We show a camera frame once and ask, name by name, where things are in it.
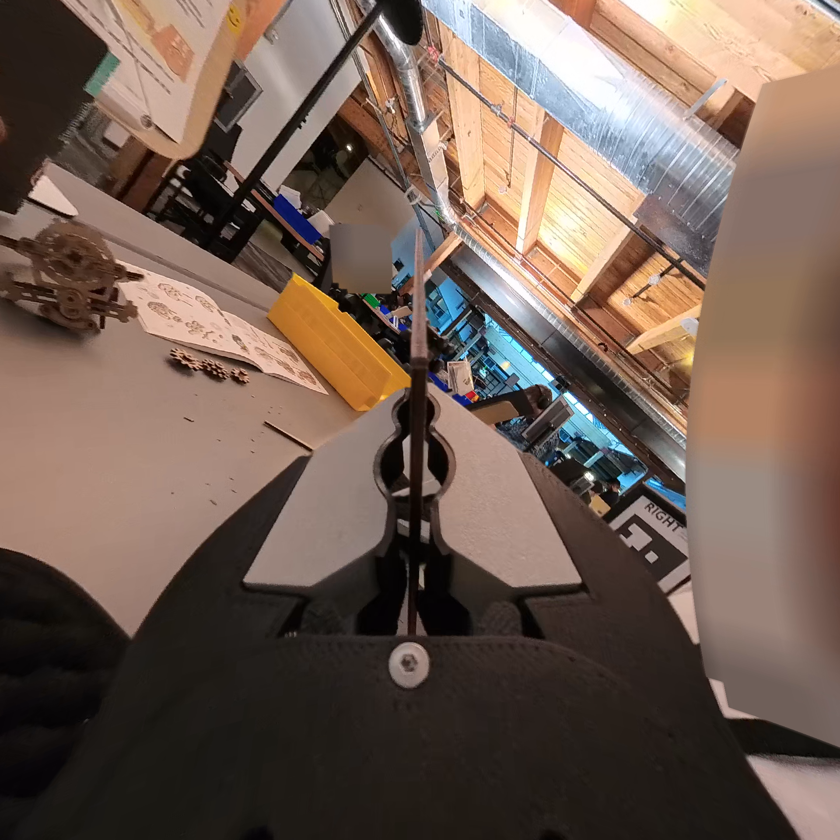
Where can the wooden stick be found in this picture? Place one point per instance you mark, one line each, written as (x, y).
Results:
(289, 435)

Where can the yellow plastic bin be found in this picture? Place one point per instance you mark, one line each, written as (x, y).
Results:
(328, 334)

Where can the instruction poster board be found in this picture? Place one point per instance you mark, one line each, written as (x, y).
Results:
(207, 118)

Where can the plywood sheet with uncut parts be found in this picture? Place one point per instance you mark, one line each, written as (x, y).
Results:
(418, 341)

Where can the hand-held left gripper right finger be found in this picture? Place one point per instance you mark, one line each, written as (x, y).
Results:
(512, 525)

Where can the thin silver air duct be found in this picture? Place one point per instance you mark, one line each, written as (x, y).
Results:
(410, 85)

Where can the white plastic base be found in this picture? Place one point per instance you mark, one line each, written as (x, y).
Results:
(52, 195)

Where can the yellow smiley sticker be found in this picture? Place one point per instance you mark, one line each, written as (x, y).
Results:
(233, 16)

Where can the black dumbbells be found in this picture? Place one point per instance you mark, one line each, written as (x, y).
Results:
(367, 321)

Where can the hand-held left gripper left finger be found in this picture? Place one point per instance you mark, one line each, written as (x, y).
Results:
(315, 525)

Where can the framed tag sign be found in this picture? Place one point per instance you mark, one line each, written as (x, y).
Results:
(646, 538)

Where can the blue plastic bin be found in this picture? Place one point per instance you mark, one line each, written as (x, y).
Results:
(292, 220)

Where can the printed instruction booklet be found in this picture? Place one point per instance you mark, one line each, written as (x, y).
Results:
(197, 315)

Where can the grey metal box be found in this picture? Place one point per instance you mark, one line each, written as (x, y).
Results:
(237, 98)

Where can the black padded wrist rest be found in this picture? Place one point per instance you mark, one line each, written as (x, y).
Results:
(46, 656)

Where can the black fuzzy microphone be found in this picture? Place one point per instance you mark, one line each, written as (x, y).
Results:
(401, 18)

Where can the black metal pole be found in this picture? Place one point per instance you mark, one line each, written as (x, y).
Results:
(295, 124)

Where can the small wooden gear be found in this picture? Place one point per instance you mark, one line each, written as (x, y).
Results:
(184, 358)
(214, 367)

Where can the black model kit box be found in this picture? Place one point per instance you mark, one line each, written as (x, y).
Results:
(39, 98)

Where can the partly built wooden model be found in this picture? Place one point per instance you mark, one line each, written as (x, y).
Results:
(65, 275)

